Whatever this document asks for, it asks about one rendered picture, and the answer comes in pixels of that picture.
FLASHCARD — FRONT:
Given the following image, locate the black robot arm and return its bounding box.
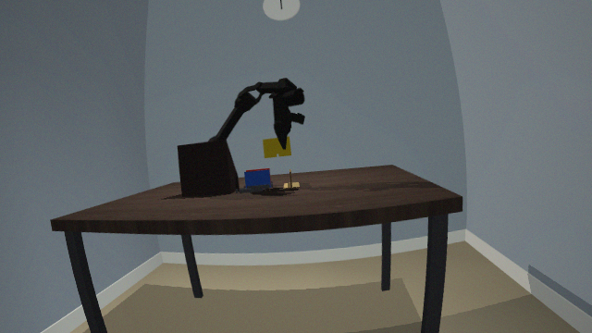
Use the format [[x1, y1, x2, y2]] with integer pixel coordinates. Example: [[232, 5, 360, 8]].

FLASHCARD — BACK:
[[209, 78, 305, 142]]

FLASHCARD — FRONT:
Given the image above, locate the blue board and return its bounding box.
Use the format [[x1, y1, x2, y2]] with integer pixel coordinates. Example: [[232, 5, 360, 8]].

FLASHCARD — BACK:
[[244, 170, 271, 189]]

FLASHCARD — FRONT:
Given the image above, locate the yellow notched board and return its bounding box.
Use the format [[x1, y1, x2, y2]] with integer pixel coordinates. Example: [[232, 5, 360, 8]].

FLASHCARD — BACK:
[[263, 137, 291, 158]]

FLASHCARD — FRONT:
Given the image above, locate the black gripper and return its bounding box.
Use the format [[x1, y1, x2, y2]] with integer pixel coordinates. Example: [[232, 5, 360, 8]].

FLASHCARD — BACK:
[[274, 107, 291, 150]]

